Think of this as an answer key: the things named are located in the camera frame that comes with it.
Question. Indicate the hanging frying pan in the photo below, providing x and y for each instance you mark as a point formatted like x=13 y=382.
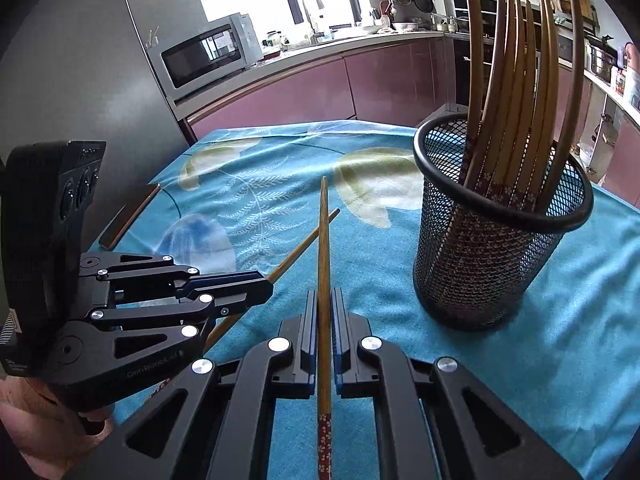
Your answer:
x=425 y=2

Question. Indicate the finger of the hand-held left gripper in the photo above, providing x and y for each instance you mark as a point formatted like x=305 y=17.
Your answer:
x=240 y=300
x=235 y=280

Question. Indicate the pink kettle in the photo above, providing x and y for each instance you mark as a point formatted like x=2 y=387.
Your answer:
x=634 y=55

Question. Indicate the brown wooden rail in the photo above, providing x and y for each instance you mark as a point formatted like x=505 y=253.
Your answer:
x=127 y=220

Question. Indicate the black built-in oven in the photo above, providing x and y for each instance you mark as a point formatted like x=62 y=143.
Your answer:
x=460 y=75

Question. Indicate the person's left hand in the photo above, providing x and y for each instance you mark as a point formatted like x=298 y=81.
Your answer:
x=30 y=425

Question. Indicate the kitchen faucet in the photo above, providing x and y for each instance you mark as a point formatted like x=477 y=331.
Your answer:
x=312 y=15

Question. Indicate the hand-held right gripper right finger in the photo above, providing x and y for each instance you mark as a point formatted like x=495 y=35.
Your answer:
x=337 y=330

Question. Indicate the stainless steel pot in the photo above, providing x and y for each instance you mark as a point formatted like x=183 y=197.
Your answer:
x=602 y=62

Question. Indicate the blue floral tablecloth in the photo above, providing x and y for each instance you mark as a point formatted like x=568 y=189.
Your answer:
x=550 y=360

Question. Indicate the bunch of wooden chopsticks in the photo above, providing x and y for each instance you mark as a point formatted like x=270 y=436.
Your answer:
x=520 y=110

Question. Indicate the silver refrigerator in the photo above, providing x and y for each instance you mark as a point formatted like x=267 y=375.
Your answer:
x=100 y=60

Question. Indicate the black mesh utensil holder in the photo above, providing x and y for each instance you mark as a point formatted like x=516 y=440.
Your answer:
x=475 y=280

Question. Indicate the purple kitchen cabinets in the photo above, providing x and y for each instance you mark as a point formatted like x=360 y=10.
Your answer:
x=380 y=80

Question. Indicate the silver microwave oven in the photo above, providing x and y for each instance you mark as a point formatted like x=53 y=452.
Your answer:
x=200 y=55

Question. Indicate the steel bowl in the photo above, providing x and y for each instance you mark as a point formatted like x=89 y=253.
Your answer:
x=406 y=25

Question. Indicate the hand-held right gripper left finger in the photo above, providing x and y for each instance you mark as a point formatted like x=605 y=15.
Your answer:
x=311 y=330

